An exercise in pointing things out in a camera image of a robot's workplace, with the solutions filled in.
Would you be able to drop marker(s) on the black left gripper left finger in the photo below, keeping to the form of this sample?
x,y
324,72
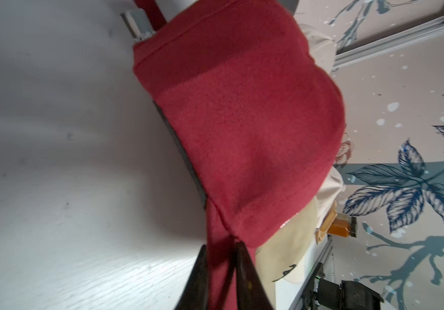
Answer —
x,y
195,295

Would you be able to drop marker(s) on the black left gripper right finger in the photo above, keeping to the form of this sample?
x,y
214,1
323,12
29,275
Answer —
x,y
249,289

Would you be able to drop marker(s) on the khaki baseball cap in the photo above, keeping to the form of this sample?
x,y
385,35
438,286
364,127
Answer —
x,y
281,262

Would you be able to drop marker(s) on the red baseball cap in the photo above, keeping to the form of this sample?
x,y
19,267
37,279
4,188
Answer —
x,y
259,123

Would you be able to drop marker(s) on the cream Colorado baseball cap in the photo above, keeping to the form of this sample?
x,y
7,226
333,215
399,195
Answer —
x,y
332,186

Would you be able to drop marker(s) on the amber spice jar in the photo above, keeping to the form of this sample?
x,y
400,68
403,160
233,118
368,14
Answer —
x,y
337,224

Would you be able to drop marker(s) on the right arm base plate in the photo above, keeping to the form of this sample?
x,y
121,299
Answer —
x,y
348,295

